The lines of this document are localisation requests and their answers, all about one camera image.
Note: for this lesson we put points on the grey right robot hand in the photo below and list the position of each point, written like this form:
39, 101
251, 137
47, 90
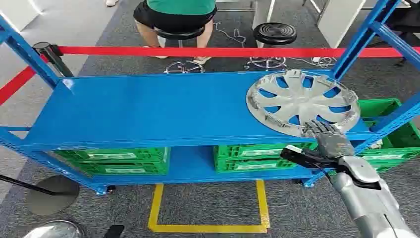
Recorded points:
329, 141

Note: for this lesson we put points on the silver wheel hubcap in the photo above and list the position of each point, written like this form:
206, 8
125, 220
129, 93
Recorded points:
300, 105

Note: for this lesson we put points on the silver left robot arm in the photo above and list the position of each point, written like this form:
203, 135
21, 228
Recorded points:
54, 230

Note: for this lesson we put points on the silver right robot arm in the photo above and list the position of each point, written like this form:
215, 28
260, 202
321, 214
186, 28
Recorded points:
370, 197

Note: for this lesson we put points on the green plastic crate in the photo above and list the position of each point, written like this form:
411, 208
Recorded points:
252, 150
390, 161
398, 139
121, 168
252, 165
115, 153

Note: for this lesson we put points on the black round stool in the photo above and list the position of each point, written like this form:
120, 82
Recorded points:
180, 34
274, 33

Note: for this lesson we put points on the white panel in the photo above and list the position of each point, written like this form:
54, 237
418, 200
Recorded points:
341, 19

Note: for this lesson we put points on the red barrier belt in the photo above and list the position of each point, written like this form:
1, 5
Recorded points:
210, 52
16, 83

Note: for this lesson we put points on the blue metal shelf rack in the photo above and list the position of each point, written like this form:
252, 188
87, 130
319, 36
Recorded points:
157, 108

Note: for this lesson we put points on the person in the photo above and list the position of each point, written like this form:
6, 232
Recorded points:
177, 16

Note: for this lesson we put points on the stanchion with round grey base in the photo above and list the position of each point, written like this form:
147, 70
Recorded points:
54, 197

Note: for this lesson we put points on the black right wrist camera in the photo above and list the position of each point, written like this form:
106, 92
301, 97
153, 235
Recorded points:
305, 156

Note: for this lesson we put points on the black stanchion post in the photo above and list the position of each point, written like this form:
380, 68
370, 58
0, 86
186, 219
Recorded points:
54, 59

